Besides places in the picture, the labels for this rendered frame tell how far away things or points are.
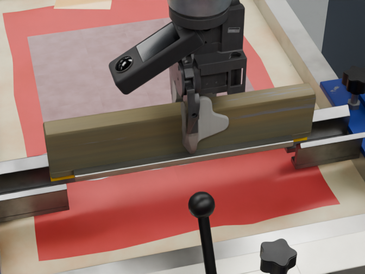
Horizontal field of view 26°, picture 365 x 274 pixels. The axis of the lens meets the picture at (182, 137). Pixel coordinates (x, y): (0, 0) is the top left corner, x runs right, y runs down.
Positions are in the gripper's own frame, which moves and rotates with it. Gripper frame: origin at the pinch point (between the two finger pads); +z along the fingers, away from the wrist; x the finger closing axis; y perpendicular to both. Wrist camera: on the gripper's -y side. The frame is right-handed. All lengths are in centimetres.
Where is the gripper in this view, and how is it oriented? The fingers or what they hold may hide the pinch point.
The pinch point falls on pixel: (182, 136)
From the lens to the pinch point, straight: 104.8
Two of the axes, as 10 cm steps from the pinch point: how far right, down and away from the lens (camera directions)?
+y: 9.7, -1.7, 1.8
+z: 0.1, 7.5, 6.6
